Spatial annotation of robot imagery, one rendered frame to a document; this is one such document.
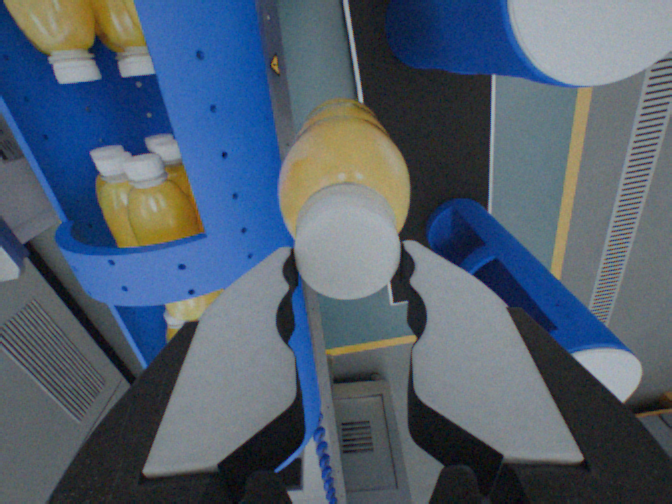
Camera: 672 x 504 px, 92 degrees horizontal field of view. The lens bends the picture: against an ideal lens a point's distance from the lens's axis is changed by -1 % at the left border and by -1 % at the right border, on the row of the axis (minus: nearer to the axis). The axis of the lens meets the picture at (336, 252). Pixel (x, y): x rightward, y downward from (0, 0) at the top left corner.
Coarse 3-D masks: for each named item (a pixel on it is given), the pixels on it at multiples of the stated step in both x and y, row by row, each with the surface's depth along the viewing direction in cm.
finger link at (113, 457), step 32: (160, 352) 8; (160, 384) 7; (128, 416) 6; (160, 416) 6; (96, 448) 6; (128, 448) 6; (64, 480) 5; (96, 480) 5; (128, 480) 5; (160, 480) 5; (192, 480) 5
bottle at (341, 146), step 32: (320, 128) 16; (352, 128) 15; (288, 160) 16; (320, 160) 14; (352, 160) 14; (384, 160) 14; (288, 192) 15; (320, 192) 13; (352, 192) 13; (384, 192) 14; (288, 224) 15
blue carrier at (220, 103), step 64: (0, 0) 34; (192, 0) 26; (0, 64) 34; (192, 64) 27; (256, 64) 34; (64, 128) 42; (128, 128) 49; (192, 128) 29; (256, 128) 35; (64, 192) 41; (256, 192) 36; (64, 256) 36; (128, 256) 32; (192, 256) 34; (256, 256) 39; (128, 320) 51
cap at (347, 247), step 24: (312, 216) 11; (336, 216) 11; (360, 216) 11; (384, 216) 11; (312, 240) 11; (336, 240) 11; (360, 240) 11; (384, 240) 11; (312, 264) 12; (336, 264) 12; (360, 264) 12; (384, 264) 12; (336, 288) 12; (360, 288) 12
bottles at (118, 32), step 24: (96, 0) 33; (120, 0) 33; (96, 24) 39; (120, 24) 34; (120, 48) 41; (144, 48) 37; (144, 72) 37; (168, 144) 42; (96, 168) 43; (168, 168) 43; (96, 192) 45; (168, 336) 58
